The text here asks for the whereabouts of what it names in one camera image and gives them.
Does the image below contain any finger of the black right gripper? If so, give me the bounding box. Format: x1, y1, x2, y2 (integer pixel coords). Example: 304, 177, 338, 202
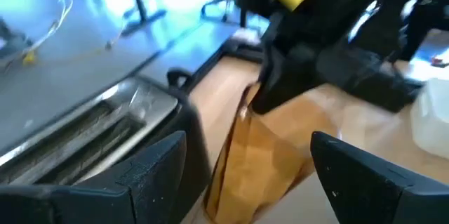
250, 34, 319, 115
317, 46, 422, 112

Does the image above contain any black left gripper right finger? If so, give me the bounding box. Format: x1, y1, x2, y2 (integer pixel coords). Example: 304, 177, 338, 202
310, 131, 449, 224

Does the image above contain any yellow white floor cable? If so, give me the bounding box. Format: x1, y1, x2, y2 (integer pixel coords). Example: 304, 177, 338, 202
20, 0, 76, 66

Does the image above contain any white plastic bin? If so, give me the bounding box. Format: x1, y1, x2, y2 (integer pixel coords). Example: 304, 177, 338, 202
409, 77, 449, 161

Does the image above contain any black toaster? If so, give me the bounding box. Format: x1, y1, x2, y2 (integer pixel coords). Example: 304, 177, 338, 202
0, 67, 213, 224

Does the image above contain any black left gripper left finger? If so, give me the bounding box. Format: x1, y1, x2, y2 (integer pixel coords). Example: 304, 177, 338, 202
0, 130, 188, 224

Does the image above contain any black stand base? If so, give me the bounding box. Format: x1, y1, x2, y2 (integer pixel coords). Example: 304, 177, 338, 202
121, 0, 168, 39

